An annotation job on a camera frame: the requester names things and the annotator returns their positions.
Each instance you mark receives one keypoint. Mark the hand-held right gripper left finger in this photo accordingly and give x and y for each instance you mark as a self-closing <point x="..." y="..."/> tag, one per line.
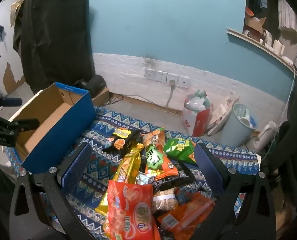
<point x="76" y="166"/>

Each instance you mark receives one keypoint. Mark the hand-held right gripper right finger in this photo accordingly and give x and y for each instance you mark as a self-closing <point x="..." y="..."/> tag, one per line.
<point x="208" y="166"/>

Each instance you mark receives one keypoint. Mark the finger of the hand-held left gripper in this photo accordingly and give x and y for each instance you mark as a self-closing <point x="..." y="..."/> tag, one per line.
<point x="13" y="127"/>
<point x="12" y="101"/>

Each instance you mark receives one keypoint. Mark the blue cardboard box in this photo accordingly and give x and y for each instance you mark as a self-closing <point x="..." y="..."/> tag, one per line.
<point x="63" y="135"/>

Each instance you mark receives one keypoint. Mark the gold snack packet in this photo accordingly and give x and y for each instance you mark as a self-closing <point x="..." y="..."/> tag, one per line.
<point x="131" y="165"/>

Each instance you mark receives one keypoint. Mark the beige taped snack packet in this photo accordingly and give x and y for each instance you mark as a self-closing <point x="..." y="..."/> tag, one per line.
<point x="163" y="201"/>

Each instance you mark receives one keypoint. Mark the large red snack packet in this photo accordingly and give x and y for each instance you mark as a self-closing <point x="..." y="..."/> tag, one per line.
<point x="128" y="205"/>

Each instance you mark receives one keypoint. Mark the blue patterned tablecloth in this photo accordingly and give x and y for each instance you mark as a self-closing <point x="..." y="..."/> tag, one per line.
<point x="98" y="165"/>

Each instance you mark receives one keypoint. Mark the black white-text snack packet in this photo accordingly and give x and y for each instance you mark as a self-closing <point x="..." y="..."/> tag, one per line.
<point x="182" y="179"/>

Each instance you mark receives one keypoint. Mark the light blue trash bin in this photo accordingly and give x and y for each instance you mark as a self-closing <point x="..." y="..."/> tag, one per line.
<point x="236" y="132"/>

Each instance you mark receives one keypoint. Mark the red and white bag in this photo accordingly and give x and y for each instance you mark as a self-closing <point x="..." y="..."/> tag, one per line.
<point x="197" y="120"/>

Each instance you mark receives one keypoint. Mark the orange clear-window snack packet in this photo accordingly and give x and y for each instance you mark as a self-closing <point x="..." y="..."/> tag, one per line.
<point x="188" y="212"/>

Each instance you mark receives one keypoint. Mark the orange and green snack packet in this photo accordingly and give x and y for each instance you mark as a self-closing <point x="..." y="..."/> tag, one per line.
<point x="158" y="160"/>

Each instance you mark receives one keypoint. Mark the black orange-print snack packet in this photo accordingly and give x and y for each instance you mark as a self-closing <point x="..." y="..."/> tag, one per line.
<point x="121" y="140"/>

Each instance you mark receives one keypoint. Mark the flattened cardboard pieces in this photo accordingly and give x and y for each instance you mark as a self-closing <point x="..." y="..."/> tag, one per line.
<point x="221" y="112"/>

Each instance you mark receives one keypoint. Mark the beige cloth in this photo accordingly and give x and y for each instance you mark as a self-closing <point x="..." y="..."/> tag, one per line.
<point x="16" y="10"/>

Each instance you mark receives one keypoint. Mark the white electric kettle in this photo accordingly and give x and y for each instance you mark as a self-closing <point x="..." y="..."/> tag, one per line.
<point x="263" y="135"/>

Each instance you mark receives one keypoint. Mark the silver snack packet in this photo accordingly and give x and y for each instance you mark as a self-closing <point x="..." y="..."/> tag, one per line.
<point x="143" y="178"/>

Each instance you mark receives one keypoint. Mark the black hanging garment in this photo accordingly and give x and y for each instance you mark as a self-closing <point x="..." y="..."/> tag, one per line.
<point x="53" y="30"/>

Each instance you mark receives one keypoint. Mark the small brown cardboard box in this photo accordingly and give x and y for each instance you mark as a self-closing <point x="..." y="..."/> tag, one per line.
<point x="101" y="97"/>

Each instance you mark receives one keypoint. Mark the black device on floor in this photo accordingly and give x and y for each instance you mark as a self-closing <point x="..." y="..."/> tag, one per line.
<point x="93" y="83"/>

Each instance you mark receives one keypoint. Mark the tape roll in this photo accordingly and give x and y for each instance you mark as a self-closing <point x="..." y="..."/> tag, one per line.
<point x="266" y="37"/>

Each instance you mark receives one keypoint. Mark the open brown cardboard box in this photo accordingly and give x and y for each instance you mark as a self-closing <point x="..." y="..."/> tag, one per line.
<point x="254" y="25"/>

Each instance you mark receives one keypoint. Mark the white wall outlet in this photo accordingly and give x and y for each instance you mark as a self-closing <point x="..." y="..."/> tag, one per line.
<point x="172" y="77"/>
<point x="161" y="76"/>
<point x="150" y="73"/>
<point x="184" y="81"/>

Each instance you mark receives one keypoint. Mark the wooden wall ledge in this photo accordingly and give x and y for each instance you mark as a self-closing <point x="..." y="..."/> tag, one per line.
<point x="261" y="47"/>

